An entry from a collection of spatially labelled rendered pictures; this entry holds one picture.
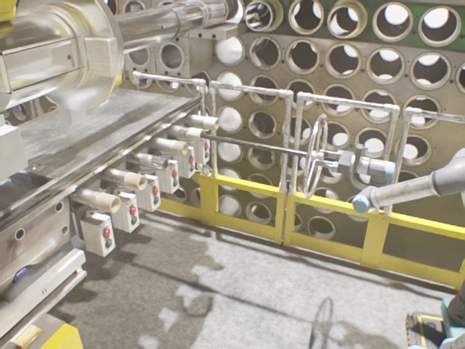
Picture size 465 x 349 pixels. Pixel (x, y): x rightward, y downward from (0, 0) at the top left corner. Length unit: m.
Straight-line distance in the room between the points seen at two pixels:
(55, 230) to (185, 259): 1.13
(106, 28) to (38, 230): 0.76
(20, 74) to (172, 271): 1.68
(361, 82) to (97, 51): 2.13
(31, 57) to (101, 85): 0.23
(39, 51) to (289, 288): 1.81
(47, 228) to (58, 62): 0.66
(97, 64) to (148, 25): 0.40
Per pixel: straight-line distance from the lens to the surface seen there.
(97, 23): 1.17
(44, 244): 1.58
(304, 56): 3.60
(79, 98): 1.29
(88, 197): 1.54
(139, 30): 1.45
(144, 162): 1.76
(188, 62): 2.90
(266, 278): 2.41
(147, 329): 2.19
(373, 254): 2.53
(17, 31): 1.09
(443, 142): 3.06
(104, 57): 1.13
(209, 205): 2.70
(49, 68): 1.12
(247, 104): 3.21
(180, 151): 1.85
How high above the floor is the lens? 1.66
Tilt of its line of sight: 28 degrees down
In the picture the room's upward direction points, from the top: straight up
